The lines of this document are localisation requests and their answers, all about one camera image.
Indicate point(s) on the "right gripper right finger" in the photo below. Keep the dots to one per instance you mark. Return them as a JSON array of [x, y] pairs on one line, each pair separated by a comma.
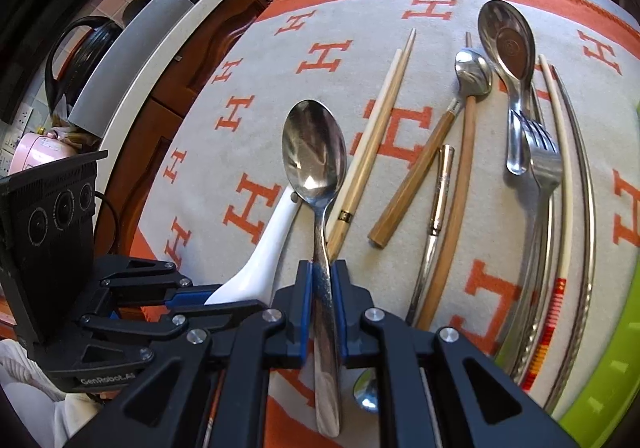
[[435, 388]]

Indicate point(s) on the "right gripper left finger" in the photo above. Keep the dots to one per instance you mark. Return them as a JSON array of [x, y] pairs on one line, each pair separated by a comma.
[[198, 376]]

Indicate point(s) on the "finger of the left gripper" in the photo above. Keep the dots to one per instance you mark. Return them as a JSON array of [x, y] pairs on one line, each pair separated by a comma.
[[190, 298]]

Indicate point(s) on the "white ceramic spoon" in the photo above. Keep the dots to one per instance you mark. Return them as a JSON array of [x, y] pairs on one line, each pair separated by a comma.
[[255, 279]]

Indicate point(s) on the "light bamboo chopstick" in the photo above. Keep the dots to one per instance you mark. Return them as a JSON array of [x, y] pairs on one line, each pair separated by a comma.
[[336, 240], [361, 145]]

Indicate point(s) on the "steel teaspoon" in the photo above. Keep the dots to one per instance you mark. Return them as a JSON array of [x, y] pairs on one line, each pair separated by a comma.
[[314, 161]]

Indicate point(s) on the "gold metal pen-like utensil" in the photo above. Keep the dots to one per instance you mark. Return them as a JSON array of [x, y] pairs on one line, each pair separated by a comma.
[[445, 161]]

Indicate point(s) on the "steel fork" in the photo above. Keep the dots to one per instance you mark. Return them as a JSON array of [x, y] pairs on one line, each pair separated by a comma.
[[546, 166]]

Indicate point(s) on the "wooden-handled steel spoon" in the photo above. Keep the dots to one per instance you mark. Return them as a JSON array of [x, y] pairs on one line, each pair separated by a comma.
[[475, 79]]

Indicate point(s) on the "large steel serving spoon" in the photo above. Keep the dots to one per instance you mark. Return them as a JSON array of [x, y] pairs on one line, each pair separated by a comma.
[[510, 45]]

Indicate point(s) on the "lime green plastic tray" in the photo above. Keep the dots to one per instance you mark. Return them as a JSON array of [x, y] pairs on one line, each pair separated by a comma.
[[605, 379]]

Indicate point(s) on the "pink kettle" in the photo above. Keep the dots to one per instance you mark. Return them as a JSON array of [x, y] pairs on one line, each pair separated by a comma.
[[35, 149]]

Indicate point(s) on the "orange grey H-pattern cloth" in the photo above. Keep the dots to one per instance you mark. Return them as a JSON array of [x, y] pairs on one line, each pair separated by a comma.
[[222, 176]]

